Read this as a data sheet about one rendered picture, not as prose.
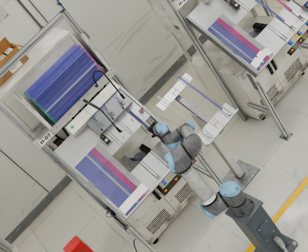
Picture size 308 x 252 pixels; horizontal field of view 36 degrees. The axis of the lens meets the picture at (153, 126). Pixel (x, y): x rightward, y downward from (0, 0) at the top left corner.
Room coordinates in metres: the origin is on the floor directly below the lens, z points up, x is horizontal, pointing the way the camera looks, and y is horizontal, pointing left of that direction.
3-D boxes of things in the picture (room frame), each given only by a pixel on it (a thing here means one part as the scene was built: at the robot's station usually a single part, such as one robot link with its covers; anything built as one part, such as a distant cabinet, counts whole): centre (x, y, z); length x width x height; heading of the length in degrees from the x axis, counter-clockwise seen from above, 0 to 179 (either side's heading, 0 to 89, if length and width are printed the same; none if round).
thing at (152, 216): (3.15, 0.38, 0.31); 0.70 x 0.65 x 0.62; 104
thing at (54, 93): (3.04, 0.29, 1.52); 0.51 x 0.13 x 0.27; 104
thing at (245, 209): (2.03, -0.12, 0.60); 0.15 x 0.15 x 0.10
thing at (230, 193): (2.03, -0.11, 0.72); 0.13 x 0.12 x 0.14; 85
